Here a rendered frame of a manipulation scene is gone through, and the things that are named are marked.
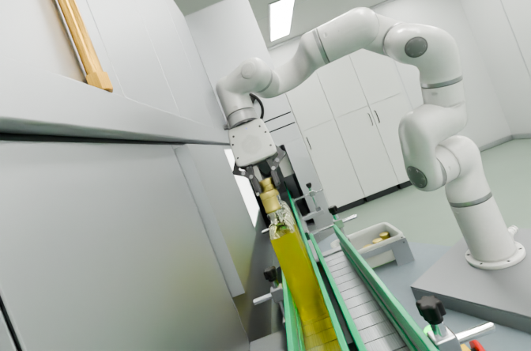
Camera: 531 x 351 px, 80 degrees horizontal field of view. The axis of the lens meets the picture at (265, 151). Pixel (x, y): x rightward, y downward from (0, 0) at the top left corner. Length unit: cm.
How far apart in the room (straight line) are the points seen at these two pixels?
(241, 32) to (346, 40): 126
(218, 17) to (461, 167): 153
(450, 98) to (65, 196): 72
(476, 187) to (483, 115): 516
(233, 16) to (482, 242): 161
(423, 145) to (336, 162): 392
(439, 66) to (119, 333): 71
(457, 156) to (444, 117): 11
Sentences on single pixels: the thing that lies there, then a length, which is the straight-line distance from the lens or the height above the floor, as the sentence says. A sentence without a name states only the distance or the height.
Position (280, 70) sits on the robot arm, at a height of 143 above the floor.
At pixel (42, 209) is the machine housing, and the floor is 127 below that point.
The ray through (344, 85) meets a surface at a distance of 476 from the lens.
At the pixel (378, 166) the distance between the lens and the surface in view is 482.
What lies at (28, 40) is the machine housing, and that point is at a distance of 43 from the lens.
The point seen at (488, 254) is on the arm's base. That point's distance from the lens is 95.
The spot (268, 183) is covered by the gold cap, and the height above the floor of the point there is 117.
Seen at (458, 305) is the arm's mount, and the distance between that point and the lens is 89.
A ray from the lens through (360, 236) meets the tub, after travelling 125.
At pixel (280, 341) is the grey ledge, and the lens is 74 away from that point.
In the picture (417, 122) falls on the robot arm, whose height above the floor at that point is 118.
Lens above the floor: 125
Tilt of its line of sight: level
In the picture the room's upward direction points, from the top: 21 degrees counter-clockwise
